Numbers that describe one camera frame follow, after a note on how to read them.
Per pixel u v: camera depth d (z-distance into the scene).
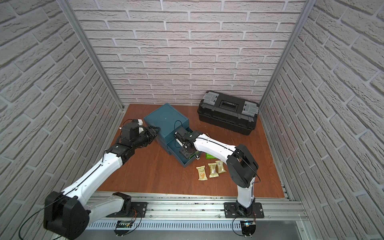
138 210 0.73
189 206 0.76
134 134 0.61
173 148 0.82
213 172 0.85
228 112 0.95
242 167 0.47
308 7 0.69
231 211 0.73
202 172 0.85
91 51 0.86
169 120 0.83
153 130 0.72
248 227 0.70
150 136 0.70
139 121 0.75
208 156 0.92
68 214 0.39
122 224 0.73
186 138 0.63
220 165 0.87
